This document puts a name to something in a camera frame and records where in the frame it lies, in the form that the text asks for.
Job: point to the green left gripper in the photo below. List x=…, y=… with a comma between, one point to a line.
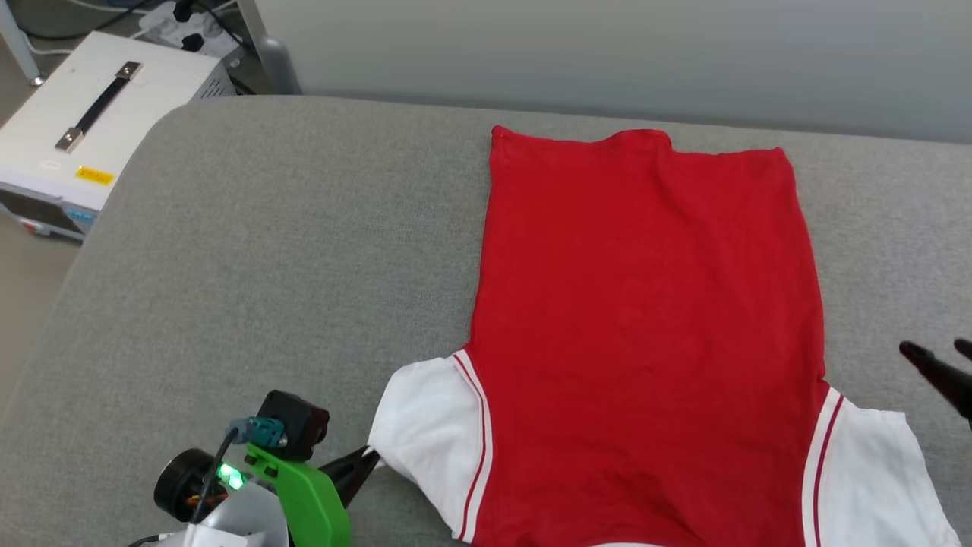
x=311, y=501

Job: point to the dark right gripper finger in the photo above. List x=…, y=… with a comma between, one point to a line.
x=949, y=380
x=966, y=348

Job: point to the red Bulls basketball jersey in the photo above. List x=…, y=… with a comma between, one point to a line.
x=645, y=304

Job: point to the yellow warning label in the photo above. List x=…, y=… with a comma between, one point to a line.
x=95, y=176

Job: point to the grey partition foot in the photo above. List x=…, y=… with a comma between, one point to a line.
x=277, y=68

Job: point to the white equipment box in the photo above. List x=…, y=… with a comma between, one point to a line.
x=137, y=114

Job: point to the white partition panel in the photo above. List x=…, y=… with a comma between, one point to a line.
x=607, y=53

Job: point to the white power strip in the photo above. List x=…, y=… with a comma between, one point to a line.
x=190, y=26

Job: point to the grey metal furniture leg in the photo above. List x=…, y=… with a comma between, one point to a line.
x=23, y=45

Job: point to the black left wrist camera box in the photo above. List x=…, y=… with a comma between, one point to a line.
x=300, y=422

